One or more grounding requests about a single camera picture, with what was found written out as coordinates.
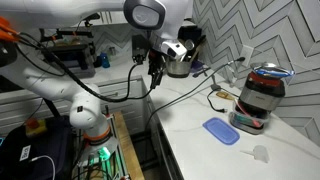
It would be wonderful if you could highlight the purple plastic bowl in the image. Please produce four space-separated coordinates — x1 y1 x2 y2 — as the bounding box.
190 59 205 72

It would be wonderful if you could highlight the silver utensil holder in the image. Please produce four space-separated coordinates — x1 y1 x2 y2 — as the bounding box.
164 55 193 79

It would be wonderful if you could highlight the white wall outlet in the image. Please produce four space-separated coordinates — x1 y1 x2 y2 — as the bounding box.
240 44 255 68

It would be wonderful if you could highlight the blue bottle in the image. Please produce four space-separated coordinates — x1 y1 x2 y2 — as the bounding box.
100 52 111 69

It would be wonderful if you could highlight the short black plug cable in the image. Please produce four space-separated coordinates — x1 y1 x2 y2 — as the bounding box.
206 89 225 114

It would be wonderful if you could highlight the white drawer cabinet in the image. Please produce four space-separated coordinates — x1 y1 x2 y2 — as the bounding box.
0 74 151 136

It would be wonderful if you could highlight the small brown flat item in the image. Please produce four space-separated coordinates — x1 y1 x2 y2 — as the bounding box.
215 91 236 101

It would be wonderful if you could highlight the black coffee machine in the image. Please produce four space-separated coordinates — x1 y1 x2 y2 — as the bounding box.
39 28 98 79

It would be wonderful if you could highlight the orange cable strap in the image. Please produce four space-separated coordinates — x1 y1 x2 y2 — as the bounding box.
0 15 21 43

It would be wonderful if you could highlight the robot cart with wooden edge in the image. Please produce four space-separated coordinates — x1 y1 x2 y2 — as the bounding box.
71 111 146 180

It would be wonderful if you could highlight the clear container with pens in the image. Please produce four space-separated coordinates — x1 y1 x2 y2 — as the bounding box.
228 101 272 136

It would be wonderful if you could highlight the black bag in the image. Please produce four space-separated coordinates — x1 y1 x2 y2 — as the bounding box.
0 116 76 180

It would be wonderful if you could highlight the light wooden spoon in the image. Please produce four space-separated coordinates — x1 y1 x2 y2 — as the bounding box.
189 34 207 63

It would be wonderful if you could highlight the white usb cable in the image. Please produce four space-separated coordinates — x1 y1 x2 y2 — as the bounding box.
29 154 57 180

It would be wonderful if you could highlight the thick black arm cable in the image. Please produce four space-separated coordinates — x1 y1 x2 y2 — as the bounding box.
14 31 158 103

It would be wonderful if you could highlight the thin grey power cable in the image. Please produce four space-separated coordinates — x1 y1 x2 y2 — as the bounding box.
143 56 246 134

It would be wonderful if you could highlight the yellow red emergency stop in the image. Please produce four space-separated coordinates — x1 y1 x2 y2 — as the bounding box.
24 117 48 138

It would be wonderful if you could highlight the blue silver packet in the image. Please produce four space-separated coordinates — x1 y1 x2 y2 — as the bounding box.
250 61 296 80

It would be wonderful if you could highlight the blue plastic lid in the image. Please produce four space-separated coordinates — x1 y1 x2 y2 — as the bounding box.
202 116 241 146

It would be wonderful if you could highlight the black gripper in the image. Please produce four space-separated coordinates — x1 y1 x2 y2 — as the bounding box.
147 49 167 90

